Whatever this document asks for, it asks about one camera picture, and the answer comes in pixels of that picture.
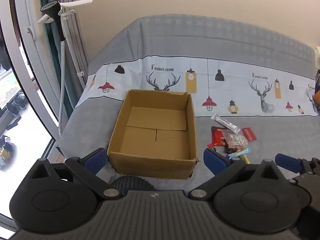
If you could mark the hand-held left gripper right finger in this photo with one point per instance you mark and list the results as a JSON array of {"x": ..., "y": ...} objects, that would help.
[{"x": 214, "y": 160}]

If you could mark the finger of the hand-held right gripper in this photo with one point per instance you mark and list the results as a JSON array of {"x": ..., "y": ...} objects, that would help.
[{"x": 287, "y": 162}]

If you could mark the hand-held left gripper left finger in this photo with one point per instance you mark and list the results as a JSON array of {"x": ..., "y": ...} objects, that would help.
[{"x": 94, "y": 158}]

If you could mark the large red snack packet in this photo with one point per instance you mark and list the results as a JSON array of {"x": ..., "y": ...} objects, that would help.
[{"x": 218, "y": 137}]

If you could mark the brown cardboard box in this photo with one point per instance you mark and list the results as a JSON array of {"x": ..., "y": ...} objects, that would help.
[{"x": 150, "y": 130}]

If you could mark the dark brown snack packet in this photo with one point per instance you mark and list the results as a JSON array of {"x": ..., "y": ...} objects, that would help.
[{"x": 230, "y": 151}]

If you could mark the light blue snack packet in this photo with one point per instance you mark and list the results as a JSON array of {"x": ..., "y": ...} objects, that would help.
[{"x": 241, "y": 152}]

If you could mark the clear bag of candies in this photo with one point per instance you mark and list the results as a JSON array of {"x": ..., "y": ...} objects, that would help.
[{"x": 236, "y": 140}]

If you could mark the yellow snack packet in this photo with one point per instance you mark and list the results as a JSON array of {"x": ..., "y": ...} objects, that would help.
[{"x": 245, "y": 159}]

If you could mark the clear long snack packet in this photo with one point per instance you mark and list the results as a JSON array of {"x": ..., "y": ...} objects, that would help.
[{"x": 225, "y": 123}]

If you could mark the small red snack packet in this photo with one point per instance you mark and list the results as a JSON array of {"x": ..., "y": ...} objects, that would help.
[{"x": 249, "y": 134}]

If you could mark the white curtain clip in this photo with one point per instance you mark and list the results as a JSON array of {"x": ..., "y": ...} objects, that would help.
[{"x": 81, "y": 74}]

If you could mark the orange dark object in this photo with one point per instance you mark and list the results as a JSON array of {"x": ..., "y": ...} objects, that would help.
[{"x": 317, "y": 80}]

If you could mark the black shoe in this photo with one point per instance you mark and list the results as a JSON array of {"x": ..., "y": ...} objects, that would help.
[
  {"x": 12, "y": 109},
  {"x": 20, "y": 99},
  {"x": 14, "y": 123}
]

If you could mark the teal curtain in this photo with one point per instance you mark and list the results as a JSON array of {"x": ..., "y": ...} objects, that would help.
[{"x": 51, "y": 62}]

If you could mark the grey printed bed sheet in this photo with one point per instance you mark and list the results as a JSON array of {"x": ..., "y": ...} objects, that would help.
[{"x": 225, "y": 55}]

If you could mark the grey curtain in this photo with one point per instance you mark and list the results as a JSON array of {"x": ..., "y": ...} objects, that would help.
[{"x": 75, "y": 42}]

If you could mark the black garment steamer head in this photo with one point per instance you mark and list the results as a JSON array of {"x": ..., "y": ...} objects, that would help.
[{"x": 53, "y": 15}]

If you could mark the white window frame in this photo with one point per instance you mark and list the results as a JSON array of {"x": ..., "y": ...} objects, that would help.
[{"x": 30, "y": 55}]

